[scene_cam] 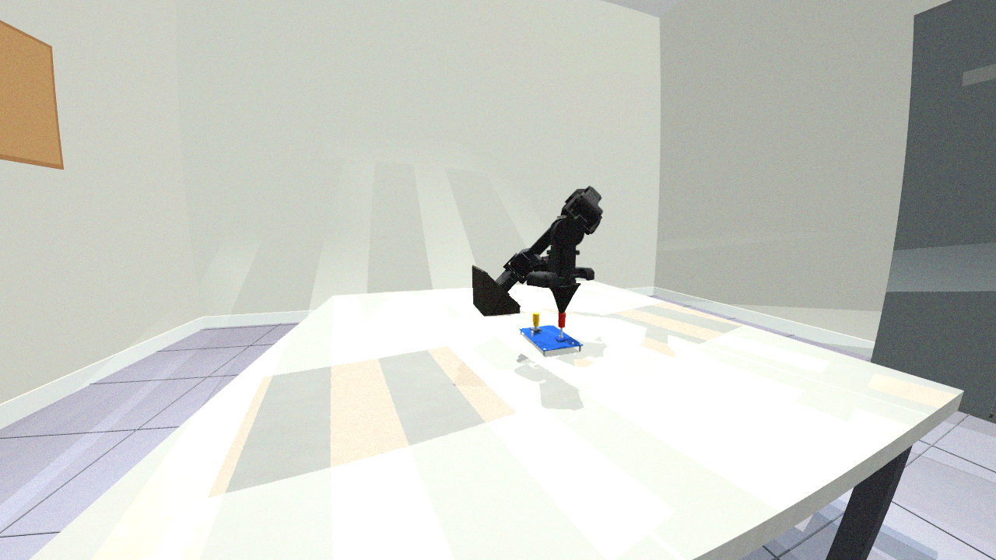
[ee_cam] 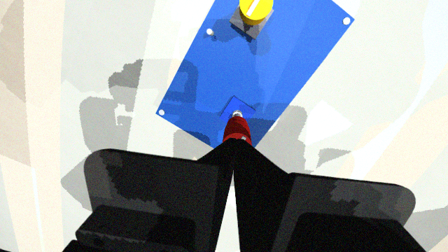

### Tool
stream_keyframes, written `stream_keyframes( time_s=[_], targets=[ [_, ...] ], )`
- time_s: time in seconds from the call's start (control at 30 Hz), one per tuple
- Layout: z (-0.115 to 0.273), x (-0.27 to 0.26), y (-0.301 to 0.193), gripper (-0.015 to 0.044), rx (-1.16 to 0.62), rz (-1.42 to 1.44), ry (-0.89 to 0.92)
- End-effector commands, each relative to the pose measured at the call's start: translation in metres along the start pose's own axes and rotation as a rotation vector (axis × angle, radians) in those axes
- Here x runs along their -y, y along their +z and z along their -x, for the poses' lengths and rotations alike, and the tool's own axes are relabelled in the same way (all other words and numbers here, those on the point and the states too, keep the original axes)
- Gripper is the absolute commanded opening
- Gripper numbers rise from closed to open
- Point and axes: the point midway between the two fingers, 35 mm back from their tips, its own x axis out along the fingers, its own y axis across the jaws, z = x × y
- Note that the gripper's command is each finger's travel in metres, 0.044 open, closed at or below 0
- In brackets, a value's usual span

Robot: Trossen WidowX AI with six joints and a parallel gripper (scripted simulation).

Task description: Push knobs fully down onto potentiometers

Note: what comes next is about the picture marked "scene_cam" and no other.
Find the blue circuit board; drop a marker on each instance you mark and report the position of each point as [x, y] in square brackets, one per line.
[550, 337]

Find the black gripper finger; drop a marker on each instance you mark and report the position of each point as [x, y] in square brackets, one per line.
[560, 294]
[573, 289]

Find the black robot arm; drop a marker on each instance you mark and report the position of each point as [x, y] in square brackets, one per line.
[580, 215]

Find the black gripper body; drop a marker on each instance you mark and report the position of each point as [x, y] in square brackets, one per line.
[563, 269]

